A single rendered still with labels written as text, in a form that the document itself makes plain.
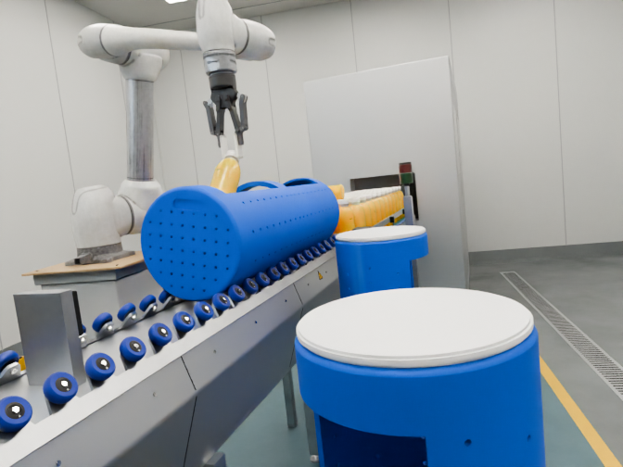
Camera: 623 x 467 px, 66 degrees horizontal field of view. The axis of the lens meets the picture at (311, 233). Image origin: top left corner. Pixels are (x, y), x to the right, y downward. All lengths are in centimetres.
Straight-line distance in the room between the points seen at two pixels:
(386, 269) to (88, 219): 106
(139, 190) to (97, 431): 126
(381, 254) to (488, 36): 522
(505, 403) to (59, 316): 65
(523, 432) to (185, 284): 87
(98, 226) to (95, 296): 25
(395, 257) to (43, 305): 89
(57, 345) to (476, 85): 581
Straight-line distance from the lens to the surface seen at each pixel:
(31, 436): 75
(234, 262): 114
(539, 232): 638
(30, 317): 90
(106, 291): 176
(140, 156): 194
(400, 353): 48
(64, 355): 87
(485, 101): 626
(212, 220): 115
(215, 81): 140
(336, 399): 52
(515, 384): 53
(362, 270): 139
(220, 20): 142
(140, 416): 87
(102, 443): 81
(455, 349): 49
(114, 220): 187
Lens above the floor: 121
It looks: 6 degrees down
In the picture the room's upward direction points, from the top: 6 degrees counter-clockwise
